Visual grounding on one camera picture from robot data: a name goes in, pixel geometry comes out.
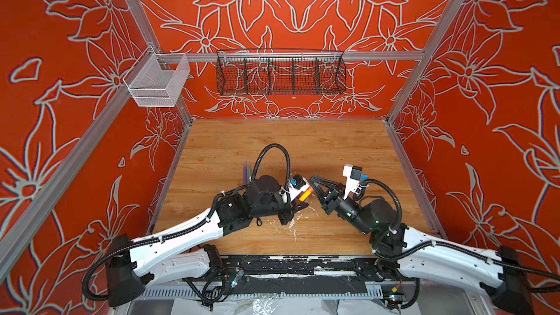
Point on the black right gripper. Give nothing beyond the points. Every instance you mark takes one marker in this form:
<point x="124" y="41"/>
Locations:
<point x="330" y="203"/>

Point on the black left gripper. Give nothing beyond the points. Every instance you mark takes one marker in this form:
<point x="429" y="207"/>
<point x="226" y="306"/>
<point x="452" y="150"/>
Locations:
<point x="285" y="214"/>

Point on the orange marker pen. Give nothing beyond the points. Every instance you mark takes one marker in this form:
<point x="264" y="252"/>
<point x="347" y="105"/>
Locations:
<point x="303" y="197"/>

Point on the green marker pen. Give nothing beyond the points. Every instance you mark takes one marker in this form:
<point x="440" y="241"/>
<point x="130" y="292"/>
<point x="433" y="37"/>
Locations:
<point x="249" y="172"/>

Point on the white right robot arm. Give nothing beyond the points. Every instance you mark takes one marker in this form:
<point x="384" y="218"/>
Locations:
<point x="405" y="252"/>

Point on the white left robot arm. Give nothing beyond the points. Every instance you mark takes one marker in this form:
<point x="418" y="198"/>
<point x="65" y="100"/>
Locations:
<point x="135" y="264"/>

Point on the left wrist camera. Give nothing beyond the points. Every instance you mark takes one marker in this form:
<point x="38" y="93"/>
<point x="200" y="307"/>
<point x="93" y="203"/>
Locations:
<point x="295" y="187"/>

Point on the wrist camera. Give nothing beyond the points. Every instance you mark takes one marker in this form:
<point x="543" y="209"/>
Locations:
<point x="353" y="176"/>
<point x="295" y="187"/>

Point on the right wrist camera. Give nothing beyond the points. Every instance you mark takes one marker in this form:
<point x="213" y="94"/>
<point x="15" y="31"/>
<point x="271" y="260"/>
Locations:
<point x="353" y="176"/>

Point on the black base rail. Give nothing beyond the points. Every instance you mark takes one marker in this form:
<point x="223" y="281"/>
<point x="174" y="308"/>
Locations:
<point x="331" y="277"/>

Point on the aluminium right floor rail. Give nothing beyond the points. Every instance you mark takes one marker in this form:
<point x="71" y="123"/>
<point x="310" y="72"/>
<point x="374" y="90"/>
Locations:
<point x="433" y="223"/>

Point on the black wire basket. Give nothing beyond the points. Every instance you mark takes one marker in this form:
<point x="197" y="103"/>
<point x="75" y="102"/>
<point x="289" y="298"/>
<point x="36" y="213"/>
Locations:
<point x="280" y="72"/>

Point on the white wire basket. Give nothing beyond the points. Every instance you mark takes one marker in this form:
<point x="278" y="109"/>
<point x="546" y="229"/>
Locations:
<point x="152" y="83"/>

